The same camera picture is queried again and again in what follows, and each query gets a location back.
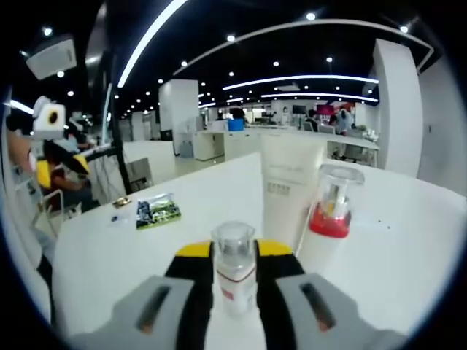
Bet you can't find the white ceiling air conditioner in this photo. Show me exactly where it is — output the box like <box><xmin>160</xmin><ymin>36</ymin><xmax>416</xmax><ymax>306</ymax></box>
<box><xmin>24</xmin><ymin>34</ymin><xmax>78</xmax><ymax>80</ymax></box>

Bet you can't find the grey chair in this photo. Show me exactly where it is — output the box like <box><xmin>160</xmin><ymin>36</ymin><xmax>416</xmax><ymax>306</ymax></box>
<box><xmin>126</xmin><ymin>156</ymin><xmax>155</xmax><ymax>194</ymax></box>

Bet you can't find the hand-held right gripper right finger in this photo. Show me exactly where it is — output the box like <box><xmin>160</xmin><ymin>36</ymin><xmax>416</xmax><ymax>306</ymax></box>
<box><xmin>254</xmin><ymin>238</ymin><xmax>404</xmax><ymax>350</ymax></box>

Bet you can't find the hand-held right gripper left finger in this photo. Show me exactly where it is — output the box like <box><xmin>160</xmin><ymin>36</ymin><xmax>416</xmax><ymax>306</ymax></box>
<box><xmin>69</xmin><ymin>239</ymin><xmax>216</xmax><ymax>350</ymax></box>

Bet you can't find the small white skincare bottle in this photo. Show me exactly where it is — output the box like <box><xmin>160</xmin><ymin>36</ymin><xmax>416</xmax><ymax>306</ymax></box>
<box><xmin>210</xmin><ymin>219</ymin><xmax>257</xmax><ymax>319</ymax></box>

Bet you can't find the white plastic chair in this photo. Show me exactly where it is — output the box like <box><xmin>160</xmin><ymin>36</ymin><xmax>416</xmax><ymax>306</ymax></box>
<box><xmin>34</xmin><ymin>189</ymin><xmax>83</xmax><ymax>238</ymax></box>

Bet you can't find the long white office desk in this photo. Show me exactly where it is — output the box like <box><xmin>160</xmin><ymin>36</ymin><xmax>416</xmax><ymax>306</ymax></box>
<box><xmin>193</xmin><ymin>125</ymin><xmax>380</xmax><ymax>168</ymax></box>

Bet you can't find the green and black packet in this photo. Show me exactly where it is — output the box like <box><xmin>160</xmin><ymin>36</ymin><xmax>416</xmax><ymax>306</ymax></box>
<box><xmin>135</xmin><ymin>192</ymin><xmax>182</xmax><ymax>231</ymax></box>

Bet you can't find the white skincare tube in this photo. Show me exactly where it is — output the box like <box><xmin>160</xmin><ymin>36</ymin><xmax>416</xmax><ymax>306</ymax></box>
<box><xmin>258</xmin><ymin>132</ymin><xmax>326</xmax><ymax>252</ymax></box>

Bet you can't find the person's white shirt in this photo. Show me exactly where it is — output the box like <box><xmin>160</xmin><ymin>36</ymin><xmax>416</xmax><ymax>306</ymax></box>
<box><xmin>0</xmin><ymin>90</ymin><xmax>55</xmax><ymax>329</ymax></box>

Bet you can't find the small clear plastic packet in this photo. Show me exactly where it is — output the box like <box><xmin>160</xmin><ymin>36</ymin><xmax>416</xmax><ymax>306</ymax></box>
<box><xmin>107</xmin><ymin>212</ymin><xmax>131</xmax><ymax>228</ymax></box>

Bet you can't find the long ceiling light strip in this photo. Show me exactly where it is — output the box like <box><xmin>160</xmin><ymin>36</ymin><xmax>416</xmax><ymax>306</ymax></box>
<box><xmin>116</xmin><ymin>0</ymin><xmax>191</xmax><ymax>88</ymax></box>

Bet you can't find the large red-collared skincare bottle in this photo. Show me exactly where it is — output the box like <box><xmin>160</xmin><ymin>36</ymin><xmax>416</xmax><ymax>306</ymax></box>
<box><xmin>294</xmin><ymin>163</ymin><xmax>366</xmax><ymax>276</ymax></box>

